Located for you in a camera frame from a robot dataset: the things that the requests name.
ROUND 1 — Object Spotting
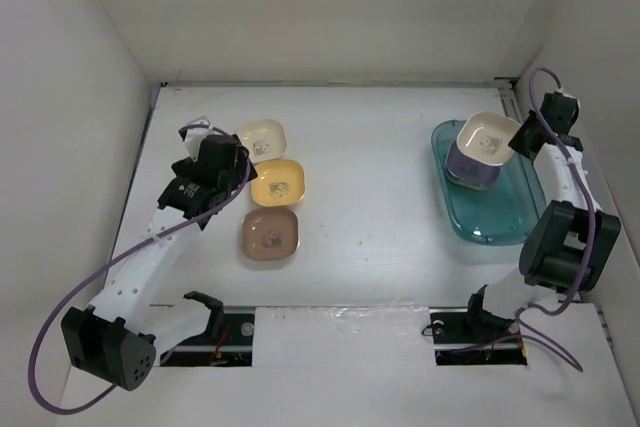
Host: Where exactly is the cream panda plate front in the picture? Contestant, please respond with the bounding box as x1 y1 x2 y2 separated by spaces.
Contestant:
456 111 521 167

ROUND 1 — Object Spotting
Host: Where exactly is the yellow panda plate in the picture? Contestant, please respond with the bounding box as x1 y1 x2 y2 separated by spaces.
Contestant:
250 159 305 207

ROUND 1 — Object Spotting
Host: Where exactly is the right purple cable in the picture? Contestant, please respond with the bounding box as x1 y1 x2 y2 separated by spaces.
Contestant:
464 66 601 373

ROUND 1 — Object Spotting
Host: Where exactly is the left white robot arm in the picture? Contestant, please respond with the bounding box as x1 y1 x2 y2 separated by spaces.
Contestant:
61 133 255 391

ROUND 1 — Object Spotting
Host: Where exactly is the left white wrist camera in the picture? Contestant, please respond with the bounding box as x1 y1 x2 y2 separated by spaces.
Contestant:
178 116 214 161

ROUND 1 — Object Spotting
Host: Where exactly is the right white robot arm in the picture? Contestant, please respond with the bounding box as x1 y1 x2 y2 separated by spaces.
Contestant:
462 89 621 342

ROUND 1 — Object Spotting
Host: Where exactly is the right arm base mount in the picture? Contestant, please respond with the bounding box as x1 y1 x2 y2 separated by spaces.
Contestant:
421 308 528 367

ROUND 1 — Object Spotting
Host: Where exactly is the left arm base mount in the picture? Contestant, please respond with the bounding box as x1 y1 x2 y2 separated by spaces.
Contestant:
160 308 255 368

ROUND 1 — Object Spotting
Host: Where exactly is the cream panda plate back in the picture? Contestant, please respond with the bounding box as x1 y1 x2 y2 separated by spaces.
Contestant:
236 119 287 163

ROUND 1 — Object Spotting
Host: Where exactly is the brown panda plate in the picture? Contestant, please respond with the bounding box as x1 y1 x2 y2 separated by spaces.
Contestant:
241 207 299 261

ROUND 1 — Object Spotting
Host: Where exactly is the teal plastic bin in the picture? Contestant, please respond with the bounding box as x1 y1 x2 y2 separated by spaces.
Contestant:
431 120 546 246

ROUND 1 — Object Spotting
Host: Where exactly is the cream panda plate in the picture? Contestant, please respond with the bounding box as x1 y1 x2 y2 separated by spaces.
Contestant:
236 119 287 163
456 111 521 167

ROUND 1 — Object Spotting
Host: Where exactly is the purple panda plate back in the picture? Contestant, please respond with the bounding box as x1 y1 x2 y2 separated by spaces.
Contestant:
445 142 501 190

